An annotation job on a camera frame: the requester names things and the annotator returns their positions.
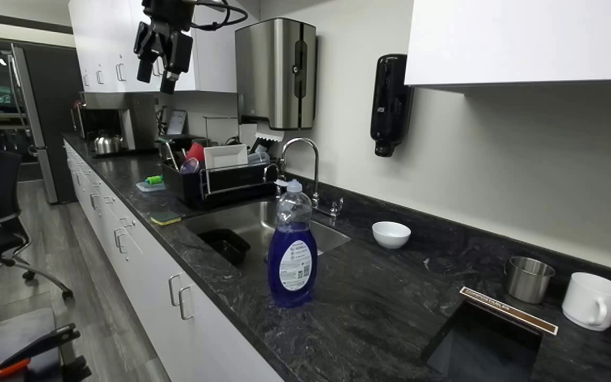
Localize black dish rack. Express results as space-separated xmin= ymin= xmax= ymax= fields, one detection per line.
xmin=156 ymin=137 xmax=275 ymax=209

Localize stainless steel cup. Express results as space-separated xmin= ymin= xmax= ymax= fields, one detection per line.
xmin=507 ymin=255 xmax=555 ymax=304

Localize stainless steel sink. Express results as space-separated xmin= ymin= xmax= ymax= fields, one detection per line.
xmin=183 ymin=197 xmax=352 ymax=270

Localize black wall soap dispenser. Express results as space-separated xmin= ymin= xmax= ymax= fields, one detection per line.
xmin=371 ymin=52 xmax=414 ymax=156

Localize white cabinets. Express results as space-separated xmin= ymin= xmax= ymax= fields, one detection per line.
xmin=68 ymin=0 xmax=235 ymax=93
xmin=64 ymin=143 xmax=283 ymax=382

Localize yellow green sponge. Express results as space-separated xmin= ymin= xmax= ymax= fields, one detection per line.
xmin=151 ymin=209 xmax=184 ymax=227

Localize white lower cabinets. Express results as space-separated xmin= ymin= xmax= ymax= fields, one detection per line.
xmin=64 ymin=143 xmax=283 ymax=382

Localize coffee maker with carafe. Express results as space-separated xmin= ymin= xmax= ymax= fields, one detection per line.
xmin=74 ymin=101 xmax=136 ymax=156

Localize steel paper towel dispenser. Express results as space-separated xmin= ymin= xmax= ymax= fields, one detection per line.
xmin=235 ymin=16 xmax=318 ymax=130

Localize white ceramic mug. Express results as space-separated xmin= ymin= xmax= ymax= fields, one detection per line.
xmin=562 ymin=271 xmax=611 ymax=331

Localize red plastic cup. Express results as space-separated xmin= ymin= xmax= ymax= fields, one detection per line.
xmin=186 ymin=142 xmax=204 ymax=162

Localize chrome sink faucet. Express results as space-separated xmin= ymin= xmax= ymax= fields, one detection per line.
xmin=260 ymin=136 xmax=345 ymax=218

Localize far white upper cabinets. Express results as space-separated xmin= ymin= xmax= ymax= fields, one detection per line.
xmin=68 ymin=0 xmax=235 ymax=93

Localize white upper cabinet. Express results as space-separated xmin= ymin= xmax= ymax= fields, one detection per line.
xmin=406 ymin=0 xmax=611 ymax=87

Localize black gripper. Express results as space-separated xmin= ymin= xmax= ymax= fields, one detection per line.
xmin=133 ymin=0 xmax=193 ymax=93

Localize white ceramic bowl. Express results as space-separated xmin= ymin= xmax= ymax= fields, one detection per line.
xmin=371 ymin=220 xmax=412 ymax=249

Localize blue dish soap bottle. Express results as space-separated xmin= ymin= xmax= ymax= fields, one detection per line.
xmin=267 ymin=179 xmax=318 ymax=307

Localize black sink tray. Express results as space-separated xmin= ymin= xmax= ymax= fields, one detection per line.
xmin=202 ymin=229 xmax=251 ymax=264

